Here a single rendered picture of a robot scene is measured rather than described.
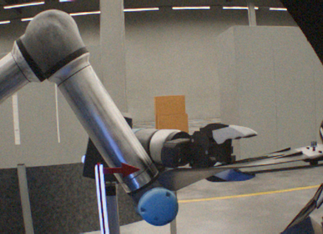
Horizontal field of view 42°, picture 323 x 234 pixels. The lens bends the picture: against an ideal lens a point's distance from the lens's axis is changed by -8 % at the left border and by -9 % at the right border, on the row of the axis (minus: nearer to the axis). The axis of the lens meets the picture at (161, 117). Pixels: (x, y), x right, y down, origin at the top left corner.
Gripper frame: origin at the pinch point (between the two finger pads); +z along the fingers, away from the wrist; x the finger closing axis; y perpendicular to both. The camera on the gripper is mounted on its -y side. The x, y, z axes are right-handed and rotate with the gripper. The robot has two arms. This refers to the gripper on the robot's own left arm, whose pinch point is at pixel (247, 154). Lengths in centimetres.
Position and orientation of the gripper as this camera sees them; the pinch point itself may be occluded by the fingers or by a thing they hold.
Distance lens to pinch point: 78.3
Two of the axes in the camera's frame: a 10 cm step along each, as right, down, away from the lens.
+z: 6.5, 0.1, -7.6
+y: 7.6, 0.3, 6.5
